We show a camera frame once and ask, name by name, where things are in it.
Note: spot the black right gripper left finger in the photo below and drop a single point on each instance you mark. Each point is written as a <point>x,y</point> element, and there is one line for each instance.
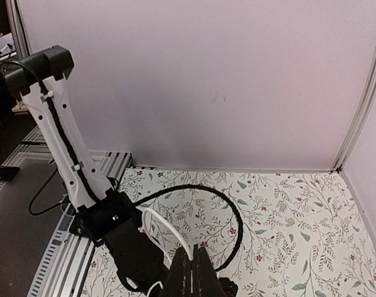
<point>178,282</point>

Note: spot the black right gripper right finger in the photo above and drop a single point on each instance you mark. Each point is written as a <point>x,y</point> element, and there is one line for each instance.
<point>203,279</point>

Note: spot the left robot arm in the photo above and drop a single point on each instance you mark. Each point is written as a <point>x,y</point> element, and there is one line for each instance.
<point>107,216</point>

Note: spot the floral table cloth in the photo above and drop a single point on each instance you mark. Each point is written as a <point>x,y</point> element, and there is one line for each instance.
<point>303,233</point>

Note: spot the aluminium front rail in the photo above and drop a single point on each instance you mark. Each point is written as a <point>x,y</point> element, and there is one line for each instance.
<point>31,245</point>

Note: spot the left rear aluminium post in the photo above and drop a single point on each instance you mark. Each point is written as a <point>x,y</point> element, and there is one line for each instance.
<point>360,116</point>

